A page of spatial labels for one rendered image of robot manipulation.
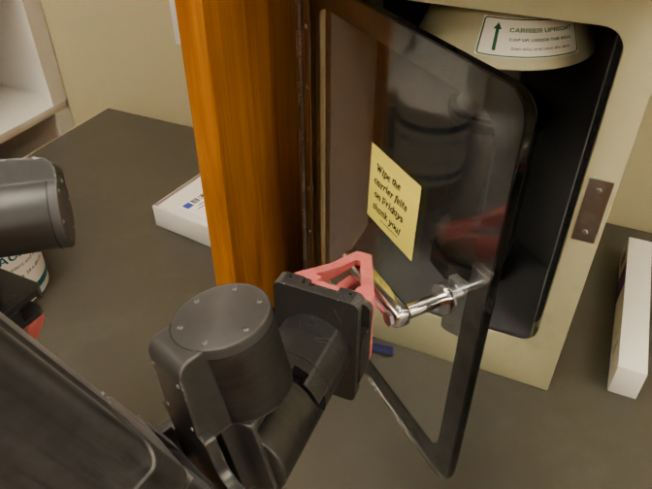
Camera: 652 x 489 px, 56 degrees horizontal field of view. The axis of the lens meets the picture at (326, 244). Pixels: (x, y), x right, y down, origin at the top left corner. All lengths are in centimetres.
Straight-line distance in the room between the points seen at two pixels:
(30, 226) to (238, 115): 26
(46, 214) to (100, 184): 70
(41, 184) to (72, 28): 102
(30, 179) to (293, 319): 22
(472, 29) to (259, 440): 41
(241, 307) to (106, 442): 10
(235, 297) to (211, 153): 31
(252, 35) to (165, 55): 70
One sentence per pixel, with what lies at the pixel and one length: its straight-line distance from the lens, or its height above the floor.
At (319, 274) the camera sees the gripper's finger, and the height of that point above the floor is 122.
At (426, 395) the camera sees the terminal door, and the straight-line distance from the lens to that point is 59.
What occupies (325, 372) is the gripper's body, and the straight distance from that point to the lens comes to 41.
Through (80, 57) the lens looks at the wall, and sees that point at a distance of 151.
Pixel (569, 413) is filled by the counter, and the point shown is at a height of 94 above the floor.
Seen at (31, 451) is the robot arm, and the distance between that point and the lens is 30.
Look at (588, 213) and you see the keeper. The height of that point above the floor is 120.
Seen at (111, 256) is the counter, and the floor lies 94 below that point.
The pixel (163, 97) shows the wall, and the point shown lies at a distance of 139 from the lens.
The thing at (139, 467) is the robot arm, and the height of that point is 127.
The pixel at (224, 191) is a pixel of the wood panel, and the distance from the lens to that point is 66.
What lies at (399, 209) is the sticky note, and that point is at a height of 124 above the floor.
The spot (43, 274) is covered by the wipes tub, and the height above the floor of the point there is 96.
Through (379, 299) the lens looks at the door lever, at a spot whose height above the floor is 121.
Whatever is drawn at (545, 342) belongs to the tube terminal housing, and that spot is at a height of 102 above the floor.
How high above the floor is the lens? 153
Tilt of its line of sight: 38 degrees down
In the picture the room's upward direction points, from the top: straight up
